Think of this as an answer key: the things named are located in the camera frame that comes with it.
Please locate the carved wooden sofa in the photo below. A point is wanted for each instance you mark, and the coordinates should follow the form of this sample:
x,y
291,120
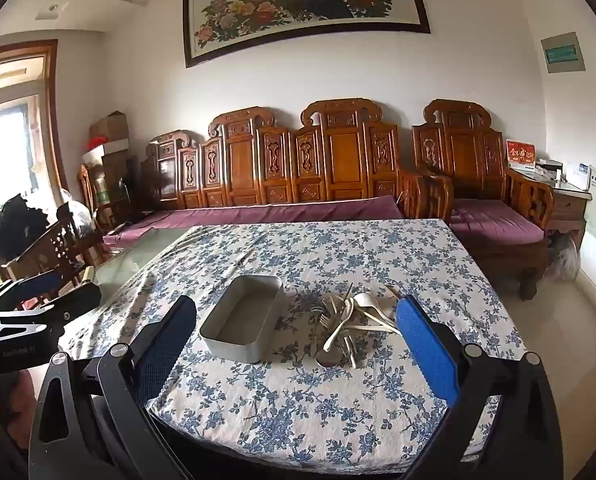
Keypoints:
x,y
338,160

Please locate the brown cardboard box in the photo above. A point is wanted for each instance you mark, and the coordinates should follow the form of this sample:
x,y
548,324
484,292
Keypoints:
x,y
109,129

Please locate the purple armchair cushion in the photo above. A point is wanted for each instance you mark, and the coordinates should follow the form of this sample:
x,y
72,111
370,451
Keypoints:
x,y
497,220

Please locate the white box with red items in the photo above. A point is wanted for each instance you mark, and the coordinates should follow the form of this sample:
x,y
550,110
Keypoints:
x,y
108,147

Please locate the carved wooden chair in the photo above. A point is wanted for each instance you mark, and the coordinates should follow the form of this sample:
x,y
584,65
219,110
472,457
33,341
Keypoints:
x,y
53,250
90,195

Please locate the white plastic bag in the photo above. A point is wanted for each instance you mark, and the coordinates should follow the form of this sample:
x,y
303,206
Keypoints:
x,y
78,215

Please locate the red desk card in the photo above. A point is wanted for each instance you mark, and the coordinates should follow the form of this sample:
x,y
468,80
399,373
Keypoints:
x,y
521,154

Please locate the pile of black clothes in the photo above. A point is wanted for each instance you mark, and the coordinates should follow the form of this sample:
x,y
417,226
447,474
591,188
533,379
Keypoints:
x,y
15,225

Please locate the wooden side table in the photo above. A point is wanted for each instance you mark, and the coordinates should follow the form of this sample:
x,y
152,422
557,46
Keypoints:
x,y
567,207

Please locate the clear plastic bag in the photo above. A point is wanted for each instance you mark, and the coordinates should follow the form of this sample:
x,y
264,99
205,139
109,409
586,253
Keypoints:
x,y
562,257

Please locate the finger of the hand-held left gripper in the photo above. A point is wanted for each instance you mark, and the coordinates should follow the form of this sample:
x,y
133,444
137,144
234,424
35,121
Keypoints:
x,y
73,302
33,285

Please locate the small white carton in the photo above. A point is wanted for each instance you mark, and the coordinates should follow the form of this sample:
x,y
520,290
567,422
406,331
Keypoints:
x,y
577,176

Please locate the blue floral tablecloth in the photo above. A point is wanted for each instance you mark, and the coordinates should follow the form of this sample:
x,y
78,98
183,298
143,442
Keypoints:
x,y
303,410

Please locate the framed peony painting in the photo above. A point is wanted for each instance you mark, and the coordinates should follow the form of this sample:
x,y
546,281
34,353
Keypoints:
x,y
303,0

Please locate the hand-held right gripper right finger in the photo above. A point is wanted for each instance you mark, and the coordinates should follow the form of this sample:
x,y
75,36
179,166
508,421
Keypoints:
x,y
425,355

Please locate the purple sofa cushion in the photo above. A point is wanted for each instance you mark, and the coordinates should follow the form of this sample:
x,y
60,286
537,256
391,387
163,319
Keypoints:
x,y
278,212

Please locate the grey wall box green label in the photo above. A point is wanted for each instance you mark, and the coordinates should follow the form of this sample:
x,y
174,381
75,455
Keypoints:
x,y
562,52

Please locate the rectangular metal tray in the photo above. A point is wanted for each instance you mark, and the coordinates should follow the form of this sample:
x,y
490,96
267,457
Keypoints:
x,y
243,310

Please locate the person's left hand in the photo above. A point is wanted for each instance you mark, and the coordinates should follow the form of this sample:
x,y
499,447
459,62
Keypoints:
x,y
8,396

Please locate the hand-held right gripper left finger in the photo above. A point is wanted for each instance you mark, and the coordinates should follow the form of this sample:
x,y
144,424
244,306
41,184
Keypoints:
x,y
165,345

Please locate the wooden door frame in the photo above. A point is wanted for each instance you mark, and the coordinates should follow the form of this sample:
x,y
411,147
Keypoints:
x,y
53,110

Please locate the carved wooden armchair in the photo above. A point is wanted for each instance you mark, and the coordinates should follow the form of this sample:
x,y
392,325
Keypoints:
x,y
462,155

